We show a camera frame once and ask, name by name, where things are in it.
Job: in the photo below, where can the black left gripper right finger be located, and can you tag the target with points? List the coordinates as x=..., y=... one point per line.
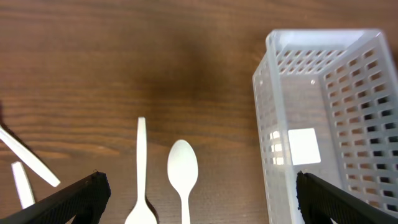
x=321, y=202

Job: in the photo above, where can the white plastic spoon lower-left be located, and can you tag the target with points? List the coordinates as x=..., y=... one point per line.
x=22, y=183

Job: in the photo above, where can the clear perforated plastic basket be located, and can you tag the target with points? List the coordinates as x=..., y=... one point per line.
x=326, y=103

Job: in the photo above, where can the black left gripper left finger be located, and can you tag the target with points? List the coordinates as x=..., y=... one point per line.
x=82, y=202

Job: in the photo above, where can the white plastic spoon far-left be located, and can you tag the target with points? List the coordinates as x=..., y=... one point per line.
x=29, y=158

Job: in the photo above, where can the white plastic spoon upright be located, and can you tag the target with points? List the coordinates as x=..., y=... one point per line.
x=182, y=170

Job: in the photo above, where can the white plastic spoon inverted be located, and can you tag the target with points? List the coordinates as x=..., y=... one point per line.
x=141, y=213

